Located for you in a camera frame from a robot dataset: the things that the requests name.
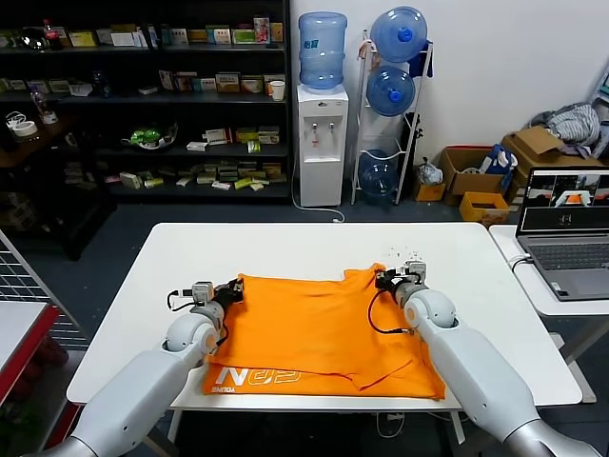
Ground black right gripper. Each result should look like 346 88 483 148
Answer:
374 268 405 292

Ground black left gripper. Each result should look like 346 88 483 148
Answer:
213 277 246 308

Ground orange t-shirt with white print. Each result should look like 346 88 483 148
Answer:
203 262 447 401

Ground grey clothes pile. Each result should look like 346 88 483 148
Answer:
530 102 603 157

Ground white work table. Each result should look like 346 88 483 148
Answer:
66 221 582 457

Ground small yellow box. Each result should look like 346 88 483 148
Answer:
412 179 446 203

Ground white water dispenser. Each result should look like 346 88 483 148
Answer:
296 84 349 208

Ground white plastic bag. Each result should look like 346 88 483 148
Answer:
416 158 443 186

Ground orange cardboard box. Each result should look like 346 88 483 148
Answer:
459 190 511 225

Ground open brown cardboard box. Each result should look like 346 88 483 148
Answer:
438 146 505 196

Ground white side table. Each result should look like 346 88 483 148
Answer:
488 223 609 406

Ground blue and white bag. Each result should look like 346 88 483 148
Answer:
478 144 519 179

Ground bowl of green items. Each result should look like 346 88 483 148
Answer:
120 121 179 151

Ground grey laptop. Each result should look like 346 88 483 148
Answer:
515 168 609 302

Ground large brown cardboard box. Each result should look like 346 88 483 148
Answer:
500 125 605 205

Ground yellow green carton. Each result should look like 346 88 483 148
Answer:
215 71 242 93

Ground black shelf unit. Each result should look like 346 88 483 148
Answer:
0 0 292 206

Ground dark blue cloth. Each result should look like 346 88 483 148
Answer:
407 44 434 79

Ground red-edged white cart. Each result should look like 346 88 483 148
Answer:
0 300 61 406

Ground blue water jug with label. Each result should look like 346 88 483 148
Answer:
298 11 348 93

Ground dark wooden desk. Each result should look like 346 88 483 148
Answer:
0 117 118 262

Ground pink carton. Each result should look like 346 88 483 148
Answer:
252 16 271 46

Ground clear bottle purple contents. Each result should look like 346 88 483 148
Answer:
30 89 58 125

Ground white tape roll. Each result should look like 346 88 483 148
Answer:
7 110 39 141

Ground wide white carton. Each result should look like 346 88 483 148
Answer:
109 30 144 48

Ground cola bottle red label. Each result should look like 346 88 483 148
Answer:
42 18 64 51

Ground shiny metal bowl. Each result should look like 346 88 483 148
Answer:
18 26 49 50

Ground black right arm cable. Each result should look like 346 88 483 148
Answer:
368 285 415 334

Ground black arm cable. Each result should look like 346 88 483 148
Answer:
166 288 196 313
368 285 415 334

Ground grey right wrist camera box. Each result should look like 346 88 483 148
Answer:
403 259 428 287

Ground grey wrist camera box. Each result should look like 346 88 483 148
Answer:
403 259 428 287
190 281 214 306

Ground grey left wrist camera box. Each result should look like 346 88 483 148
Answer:
190 281 214 306

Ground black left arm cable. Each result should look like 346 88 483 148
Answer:
166 288 196 313

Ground white dispenser power cord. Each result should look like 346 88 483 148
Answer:
290 150 346 223

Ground white wire jug rack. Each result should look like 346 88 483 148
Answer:
350 30 434 206

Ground white wire grid panel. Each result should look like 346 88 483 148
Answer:
0 228 85 344

